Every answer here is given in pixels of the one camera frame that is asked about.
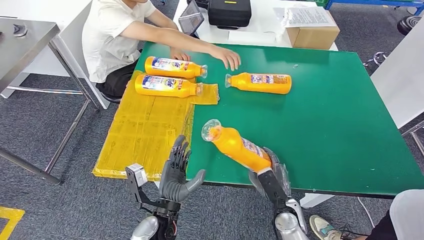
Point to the dark tablet on stand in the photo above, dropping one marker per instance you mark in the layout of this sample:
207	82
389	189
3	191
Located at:
191	20

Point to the black carrying case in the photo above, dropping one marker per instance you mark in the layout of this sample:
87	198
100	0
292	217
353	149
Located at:
230	15

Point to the black round ribbed stool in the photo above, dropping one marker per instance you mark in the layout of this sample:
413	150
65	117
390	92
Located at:
409	26

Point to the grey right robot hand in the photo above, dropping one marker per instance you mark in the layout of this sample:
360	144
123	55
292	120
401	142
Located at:
271	185

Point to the white table foot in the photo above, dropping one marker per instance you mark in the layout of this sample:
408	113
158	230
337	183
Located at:
314	200

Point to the small metal part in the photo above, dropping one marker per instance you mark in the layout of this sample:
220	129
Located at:
20	30

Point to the printed paper in plastic sleeve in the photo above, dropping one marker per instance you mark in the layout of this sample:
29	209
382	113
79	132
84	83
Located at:
306	17

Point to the brown cardboard box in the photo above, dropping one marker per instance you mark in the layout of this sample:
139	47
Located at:
313	39

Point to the white side table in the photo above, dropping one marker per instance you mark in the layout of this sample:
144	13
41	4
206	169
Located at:
399	82

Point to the yellow taped cardboard sheet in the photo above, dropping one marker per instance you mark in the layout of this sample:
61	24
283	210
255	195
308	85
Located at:
139	139

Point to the yellow floor tape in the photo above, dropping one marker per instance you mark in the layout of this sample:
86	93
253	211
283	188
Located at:
12	212

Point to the blue metal shelf rack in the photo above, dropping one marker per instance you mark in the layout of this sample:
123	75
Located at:
364	3

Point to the person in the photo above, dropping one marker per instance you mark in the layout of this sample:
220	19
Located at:
106	43
407	212

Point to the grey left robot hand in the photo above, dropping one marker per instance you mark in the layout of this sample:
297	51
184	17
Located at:
172	182

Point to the stainless steel table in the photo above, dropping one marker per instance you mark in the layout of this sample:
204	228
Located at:
23	53

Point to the orange detergent bottle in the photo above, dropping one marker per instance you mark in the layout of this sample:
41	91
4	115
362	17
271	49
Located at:
261	86
232	145
172	70
159	89

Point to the green plastic bin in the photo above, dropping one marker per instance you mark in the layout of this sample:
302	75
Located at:
322	2

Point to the black device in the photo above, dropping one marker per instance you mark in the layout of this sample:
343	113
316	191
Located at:
202	3

